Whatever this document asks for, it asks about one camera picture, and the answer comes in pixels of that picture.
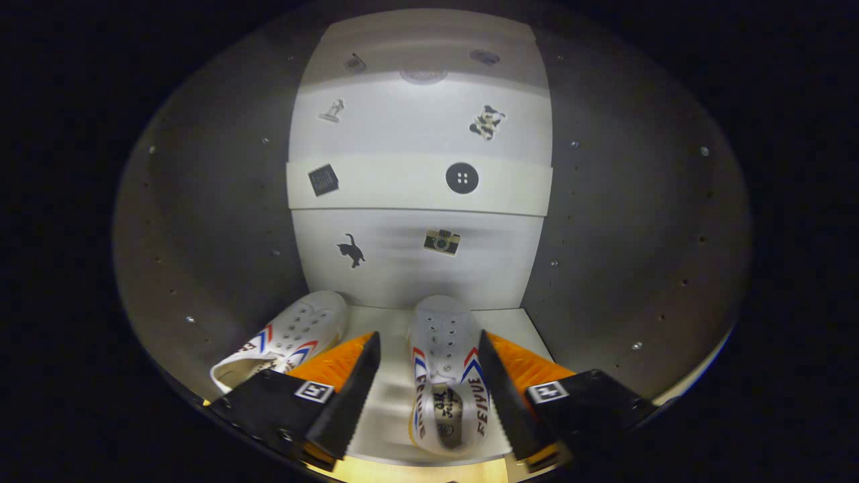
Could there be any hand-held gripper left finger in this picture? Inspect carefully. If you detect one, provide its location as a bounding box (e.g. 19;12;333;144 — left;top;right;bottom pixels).
205;331;382;470

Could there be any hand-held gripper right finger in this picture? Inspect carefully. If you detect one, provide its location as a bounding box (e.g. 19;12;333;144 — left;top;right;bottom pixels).
478;329;658;470

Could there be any white canvas shoe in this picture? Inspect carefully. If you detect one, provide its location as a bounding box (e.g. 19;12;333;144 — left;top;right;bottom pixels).
210;290;348;394
408;295;495;458

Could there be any grey shoe cabinet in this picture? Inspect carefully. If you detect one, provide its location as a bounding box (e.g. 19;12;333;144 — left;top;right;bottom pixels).
113;7;752;470

